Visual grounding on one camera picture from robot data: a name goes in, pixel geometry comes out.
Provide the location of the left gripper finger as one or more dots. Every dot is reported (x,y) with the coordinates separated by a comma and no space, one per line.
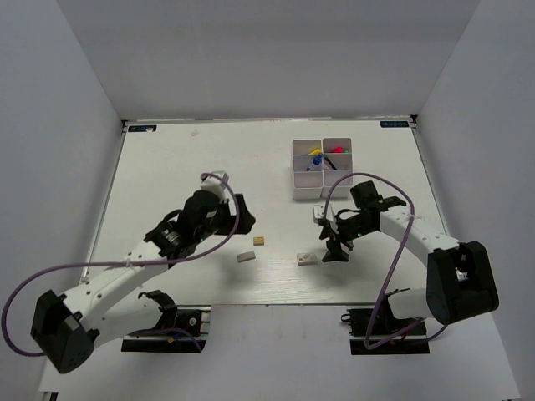
(242,225)
(240,206)

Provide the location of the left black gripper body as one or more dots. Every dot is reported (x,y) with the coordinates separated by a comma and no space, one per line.
(220,225)

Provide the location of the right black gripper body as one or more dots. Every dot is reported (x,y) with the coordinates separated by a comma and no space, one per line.
(353,227)

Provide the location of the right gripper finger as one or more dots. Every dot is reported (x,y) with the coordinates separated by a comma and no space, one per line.
(329,235)
(335,256)

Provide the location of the red clear pen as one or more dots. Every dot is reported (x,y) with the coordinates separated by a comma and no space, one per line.
(329,162)

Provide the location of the blue capped spray bottle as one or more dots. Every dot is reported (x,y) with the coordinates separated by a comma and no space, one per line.
(316,164)

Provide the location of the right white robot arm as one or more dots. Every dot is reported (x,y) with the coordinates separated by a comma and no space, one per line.
(459,283)

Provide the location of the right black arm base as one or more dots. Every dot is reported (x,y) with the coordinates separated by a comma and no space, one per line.
(411,343)

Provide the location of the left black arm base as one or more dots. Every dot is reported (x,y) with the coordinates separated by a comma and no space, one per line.
(179,329)

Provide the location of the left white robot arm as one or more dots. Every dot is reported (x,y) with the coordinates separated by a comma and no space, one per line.
(70,326)

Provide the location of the small yellow eraser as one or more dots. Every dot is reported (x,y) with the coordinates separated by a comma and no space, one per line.
(258,241)

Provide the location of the white boxed eraser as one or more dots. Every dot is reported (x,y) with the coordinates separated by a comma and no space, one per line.
(307,259)

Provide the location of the grey white eraser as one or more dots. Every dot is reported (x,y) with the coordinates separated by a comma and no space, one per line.
(246,256)

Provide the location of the left white divided container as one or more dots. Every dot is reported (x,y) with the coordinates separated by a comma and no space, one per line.
(306,185)

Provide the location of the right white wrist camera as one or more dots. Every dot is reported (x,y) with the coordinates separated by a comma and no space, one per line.
(323,216)

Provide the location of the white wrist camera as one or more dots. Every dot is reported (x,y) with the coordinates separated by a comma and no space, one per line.
(215,181)
(323,216)

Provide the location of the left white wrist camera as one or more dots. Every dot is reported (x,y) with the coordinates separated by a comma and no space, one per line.
(215,181)

